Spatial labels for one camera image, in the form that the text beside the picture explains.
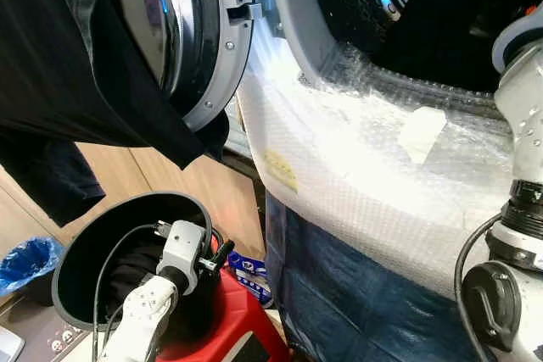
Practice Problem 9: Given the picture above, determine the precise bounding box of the white bubble-wrapped washing machine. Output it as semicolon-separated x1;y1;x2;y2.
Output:
237;0;543;299

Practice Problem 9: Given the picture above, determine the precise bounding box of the blue and white package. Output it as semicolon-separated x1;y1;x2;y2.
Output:
227;249;270;306

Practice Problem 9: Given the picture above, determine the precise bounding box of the red plastic stool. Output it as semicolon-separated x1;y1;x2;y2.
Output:
156;267;291;362

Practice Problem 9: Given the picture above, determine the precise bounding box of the yellow sticker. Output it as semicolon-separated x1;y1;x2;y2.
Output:
262;149;300;194

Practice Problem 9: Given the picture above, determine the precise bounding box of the dark blue cloth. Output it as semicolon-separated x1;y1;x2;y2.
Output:
264;192;480;362

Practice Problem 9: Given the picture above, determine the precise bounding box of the black round laundry bucket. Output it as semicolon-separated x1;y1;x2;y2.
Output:
50;192;227;334

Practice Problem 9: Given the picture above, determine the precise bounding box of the grey power strip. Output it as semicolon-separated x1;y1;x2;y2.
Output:
42;328;92;359

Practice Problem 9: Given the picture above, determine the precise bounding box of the blue plastic bag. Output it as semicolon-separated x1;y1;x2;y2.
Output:
0;237;66;297

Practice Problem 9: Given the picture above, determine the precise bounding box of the dark navy hanging garment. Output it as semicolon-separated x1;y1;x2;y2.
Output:
0;125;109;228

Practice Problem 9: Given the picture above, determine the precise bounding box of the grey round washer door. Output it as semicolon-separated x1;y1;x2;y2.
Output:
106;0;265;133

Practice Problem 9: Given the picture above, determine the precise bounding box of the white flat device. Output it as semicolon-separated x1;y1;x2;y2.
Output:
0;326;26;362

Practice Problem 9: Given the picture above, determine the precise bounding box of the white tape patch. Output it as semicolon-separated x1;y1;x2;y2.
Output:
396;107;449;166

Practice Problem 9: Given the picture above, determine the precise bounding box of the black hanging garment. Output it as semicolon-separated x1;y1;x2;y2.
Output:
0;0;231;170

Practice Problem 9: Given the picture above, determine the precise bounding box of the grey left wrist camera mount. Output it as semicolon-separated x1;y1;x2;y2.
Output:
156;220;210;296

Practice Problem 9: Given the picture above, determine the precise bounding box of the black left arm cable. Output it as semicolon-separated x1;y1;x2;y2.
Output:
90;223;164;359

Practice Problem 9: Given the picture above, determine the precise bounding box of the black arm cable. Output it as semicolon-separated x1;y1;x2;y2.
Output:
90;223;164;359
453;213;507;362

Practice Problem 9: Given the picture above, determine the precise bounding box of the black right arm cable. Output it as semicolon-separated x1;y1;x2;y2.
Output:
453;213;507;362

